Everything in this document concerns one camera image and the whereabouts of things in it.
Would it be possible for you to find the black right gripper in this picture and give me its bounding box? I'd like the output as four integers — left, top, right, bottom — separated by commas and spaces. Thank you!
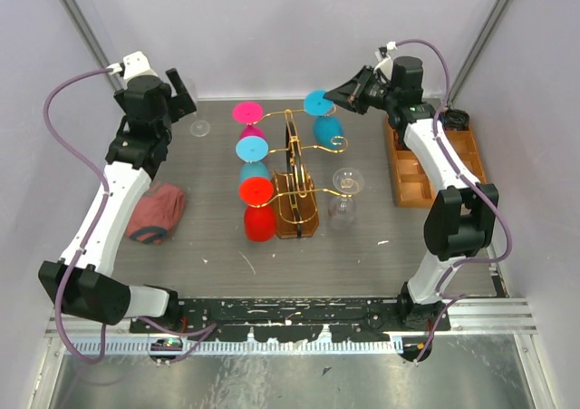
322, 65, 397, 116

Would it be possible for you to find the light blue wine glass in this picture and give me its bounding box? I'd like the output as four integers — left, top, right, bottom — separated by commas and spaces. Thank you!
235, 136, 271, 184
304, 90, 344, 151

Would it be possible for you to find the clear wine glass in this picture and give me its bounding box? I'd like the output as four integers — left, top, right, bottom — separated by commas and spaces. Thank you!
328, 167, 364, 229
187, 77, 211, 138

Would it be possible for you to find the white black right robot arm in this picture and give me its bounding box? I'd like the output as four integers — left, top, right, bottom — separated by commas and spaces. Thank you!
324, 56, 499, 331

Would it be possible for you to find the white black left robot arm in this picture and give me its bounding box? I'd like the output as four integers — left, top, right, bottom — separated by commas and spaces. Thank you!
38, 65, 197, 333

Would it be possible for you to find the pink wine glass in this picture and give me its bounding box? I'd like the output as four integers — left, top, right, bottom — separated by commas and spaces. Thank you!
232, 102, 266, 140

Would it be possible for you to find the clear front wine glass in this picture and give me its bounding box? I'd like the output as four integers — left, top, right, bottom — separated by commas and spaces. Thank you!
328, 167, 364, 229

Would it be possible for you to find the red wine glass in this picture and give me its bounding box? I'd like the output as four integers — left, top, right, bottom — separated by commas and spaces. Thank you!
238, 176, 276, 242

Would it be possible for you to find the dark rubber bands pile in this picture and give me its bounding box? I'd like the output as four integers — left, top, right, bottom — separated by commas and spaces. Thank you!
440, 107, 470, 131

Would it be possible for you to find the wooden compartment tray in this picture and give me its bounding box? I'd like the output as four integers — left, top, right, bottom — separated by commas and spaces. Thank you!
384, 104, 487, 209

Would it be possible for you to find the folded red t-shirt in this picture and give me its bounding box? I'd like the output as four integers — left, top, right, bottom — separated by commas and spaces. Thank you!
124, 180, 186, 245

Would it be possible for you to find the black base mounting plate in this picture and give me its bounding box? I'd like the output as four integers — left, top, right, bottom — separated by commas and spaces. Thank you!
129, 297, 452, 343

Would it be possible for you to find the gold wire wine glass rack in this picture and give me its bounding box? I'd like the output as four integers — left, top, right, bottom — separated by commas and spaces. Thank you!
262, 109, 349, 239

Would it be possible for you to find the left aluminium corner post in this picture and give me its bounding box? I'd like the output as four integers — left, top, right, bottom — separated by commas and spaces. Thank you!
59, 0, 110, 68

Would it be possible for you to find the aluminium corner post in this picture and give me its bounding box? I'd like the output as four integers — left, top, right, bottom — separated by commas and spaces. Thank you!
59, 0, 110, 68
447, 0, 514, 105

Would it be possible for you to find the right aluminium corner post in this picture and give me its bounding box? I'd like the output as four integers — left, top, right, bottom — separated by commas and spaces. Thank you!
447, 0, 514, 105

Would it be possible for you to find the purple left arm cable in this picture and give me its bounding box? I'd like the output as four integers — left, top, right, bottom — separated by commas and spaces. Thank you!
42, 67, 218, 365

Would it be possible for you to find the aluminium front rail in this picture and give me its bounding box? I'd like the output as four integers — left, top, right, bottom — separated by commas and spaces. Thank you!
63, 297, 537, 364

